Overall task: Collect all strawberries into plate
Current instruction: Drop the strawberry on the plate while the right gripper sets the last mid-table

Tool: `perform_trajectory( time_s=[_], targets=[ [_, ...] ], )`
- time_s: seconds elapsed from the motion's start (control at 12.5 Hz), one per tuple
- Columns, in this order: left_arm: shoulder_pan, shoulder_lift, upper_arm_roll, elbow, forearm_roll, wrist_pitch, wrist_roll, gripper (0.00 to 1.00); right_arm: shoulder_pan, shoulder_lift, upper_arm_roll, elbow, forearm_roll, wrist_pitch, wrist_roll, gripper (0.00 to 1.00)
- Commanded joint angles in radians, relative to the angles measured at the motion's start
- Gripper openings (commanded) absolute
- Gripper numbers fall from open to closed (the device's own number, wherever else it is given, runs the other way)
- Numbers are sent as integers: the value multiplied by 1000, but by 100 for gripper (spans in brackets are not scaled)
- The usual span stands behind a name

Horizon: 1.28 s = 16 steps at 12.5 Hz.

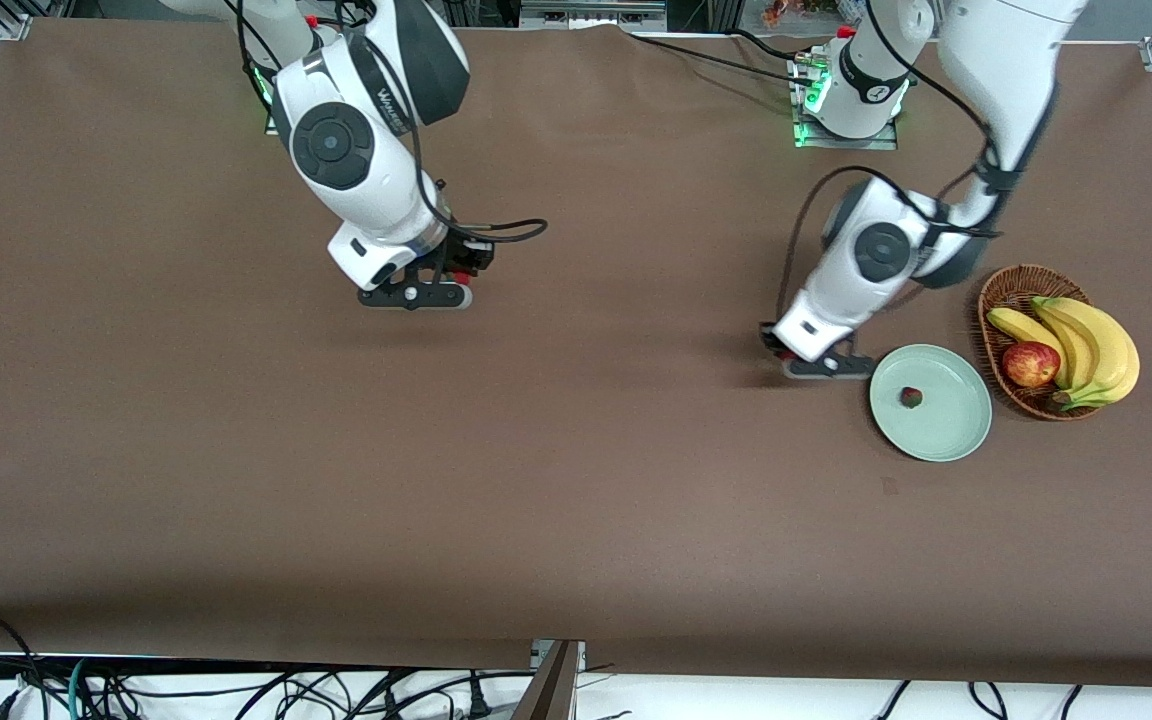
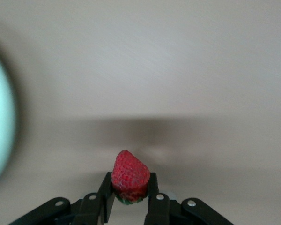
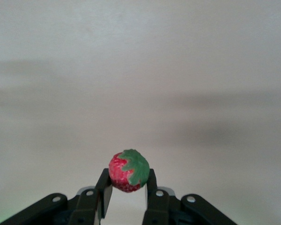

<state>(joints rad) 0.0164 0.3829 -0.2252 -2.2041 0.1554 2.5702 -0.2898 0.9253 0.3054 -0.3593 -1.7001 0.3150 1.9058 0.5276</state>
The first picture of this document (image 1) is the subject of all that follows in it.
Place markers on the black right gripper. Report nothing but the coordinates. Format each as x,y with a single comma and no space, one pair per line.
460,256

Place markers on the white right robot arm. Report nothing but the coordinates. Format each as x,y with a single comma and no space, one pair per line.
356,170

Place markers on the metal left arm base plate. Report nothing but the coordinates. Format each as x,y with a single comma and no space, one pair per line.
846,143

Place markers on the yellow banana bunch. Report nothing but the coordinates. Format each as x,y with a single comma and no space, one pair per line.
1101,345

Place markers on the brown wicker basket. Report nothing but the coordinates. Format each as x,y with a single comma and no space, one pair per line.
1011,295

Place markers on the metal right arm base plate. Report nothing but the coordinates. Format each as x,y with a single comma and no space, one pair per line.
272,128

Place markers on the red apple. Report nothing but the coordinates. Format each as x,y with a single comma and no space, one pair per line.
1031,364

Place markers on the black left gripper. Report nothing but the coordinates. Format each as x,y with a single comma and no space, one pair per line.
768,337

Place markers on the red strawberry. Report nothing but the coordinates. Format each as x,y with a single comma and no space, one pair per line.
911,397

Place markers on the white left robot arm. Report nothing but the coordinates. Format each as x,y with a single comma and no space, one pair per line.
996,60

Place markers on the pale green plate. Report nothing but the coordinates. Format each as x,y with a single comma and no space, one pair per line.
946,420

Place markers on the brown table cloth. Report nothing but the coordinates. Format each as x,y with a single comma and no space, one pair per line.
576,450

